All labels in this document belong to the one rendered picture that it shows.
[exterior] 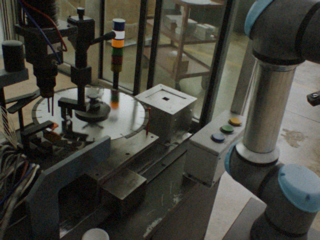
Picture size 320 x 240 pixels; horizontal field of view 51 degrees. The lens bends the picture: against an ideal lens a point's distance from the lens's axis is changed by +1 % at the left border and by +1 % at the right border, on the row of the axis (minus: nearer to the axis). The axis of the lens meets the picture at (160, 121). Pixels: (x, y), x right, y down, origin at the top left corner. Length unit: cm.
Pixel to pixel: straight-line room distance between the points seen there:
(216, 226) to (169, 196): 102
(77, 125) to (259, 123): 50
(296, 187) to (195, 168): 36
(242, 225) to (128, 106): 51
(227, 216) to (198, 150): 112
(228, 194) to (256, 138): 144
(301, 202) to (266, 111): 23
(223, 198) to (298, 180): 139
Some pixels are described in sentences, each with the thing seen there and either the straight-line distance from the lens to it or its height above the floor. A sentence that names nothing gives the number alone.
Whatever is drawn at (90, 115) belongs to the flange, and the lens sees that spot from 102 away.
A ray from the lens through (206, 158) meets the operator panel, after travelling 107.
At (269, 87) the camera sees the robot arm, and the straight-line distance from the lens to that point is 79.
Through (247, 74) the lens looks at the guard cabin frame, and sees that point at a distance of 123.
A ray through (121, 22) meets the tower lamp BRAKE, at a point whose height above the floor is 116.
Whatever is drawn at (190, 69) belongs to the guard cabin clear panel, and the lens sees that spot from 135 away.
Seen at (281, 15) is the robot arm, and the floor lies 135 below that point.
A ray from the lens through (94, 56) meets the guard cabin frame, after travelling 164.
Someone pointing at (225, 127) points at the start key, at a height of 91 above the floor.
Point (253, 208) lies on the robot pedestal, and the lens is 112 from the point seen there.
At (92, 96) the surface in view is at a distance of 103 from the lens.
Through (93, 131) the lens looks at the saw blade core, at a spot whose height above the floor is 95.
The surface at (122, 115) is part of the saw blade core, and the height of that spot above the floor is 95.
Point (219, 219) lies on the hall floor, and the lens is 211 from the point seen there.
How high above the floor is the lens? 148
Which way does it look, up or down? 31 degrees down
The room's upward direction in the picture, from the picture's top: 8 degrees clockwise
